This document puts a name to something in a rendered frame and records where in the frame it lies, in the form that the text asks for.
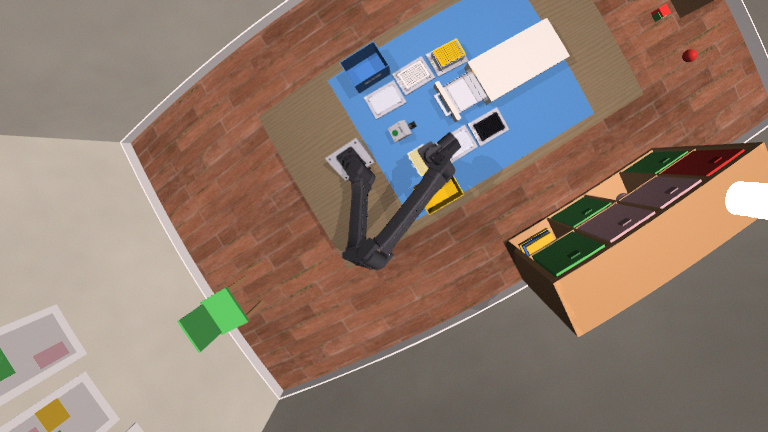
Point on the blue open-top box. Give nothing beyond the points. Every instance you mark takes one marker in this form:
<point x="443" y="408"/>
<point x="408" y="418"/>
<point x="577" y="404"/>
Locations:
<point x="364" y="63"/>

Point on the blue bench mat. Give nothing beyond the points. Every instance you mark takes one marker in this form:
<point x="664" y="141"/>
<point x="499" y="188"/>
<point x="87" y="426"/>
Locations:
<point x="535" y="112"/>

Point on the yellow open-top bin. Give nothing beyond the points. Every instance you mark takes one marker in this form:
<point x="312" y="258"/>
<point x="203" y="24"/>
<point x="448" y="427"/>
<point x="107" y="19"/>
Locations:
<point x="449" y="192"/>

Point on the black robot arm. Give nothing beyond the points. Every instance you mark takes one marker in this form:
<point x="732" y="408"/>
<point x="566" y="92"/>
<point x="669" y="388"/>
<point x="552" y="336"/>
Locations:
<point x="440" y="171"/>

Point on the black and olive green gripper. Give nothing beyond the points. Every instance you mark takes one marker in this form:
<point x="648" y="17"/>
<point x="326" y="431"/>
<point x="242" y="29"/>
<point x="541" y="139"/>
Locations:
<point x="422" y="151"/>

